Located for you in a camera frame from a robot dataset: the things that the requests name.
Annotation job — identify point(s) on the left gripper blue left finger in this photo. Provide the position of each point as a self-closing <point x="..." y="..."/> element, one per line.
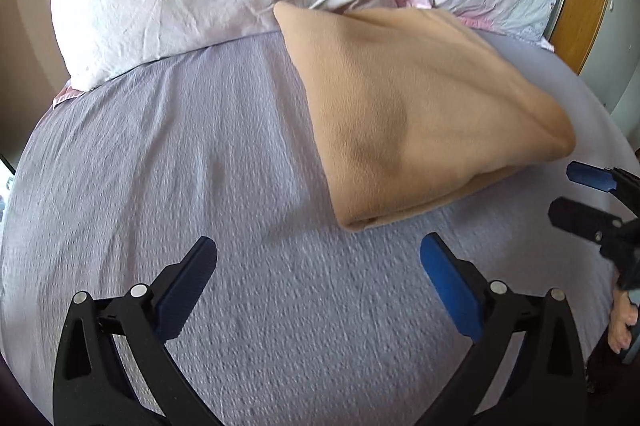
<point x="177" y="288"/>

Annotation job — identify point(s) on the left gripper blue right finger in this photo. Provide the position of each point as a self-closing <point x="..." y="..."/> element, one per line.
<point x="463" y="290"/>

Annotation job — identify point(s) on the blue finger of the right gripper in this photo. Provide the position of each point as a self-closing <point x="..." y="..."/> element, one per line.
<point x="594" y="177"/>
<point x="585" y="222"/>

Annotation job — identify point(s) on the tan fleece long-sleeve shirt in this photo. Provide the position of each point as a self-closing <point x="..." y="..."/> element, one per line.
<point x="411" y="110"/>

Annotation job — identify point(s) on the person's right hand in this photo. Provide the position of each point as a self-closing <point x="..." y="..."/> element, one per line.
<point x="624" y="314"/>

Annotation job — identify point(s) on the lavender textured bed sheet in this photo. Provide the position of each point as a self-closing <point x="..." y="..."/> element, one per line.
<point x="302" y="323"/>

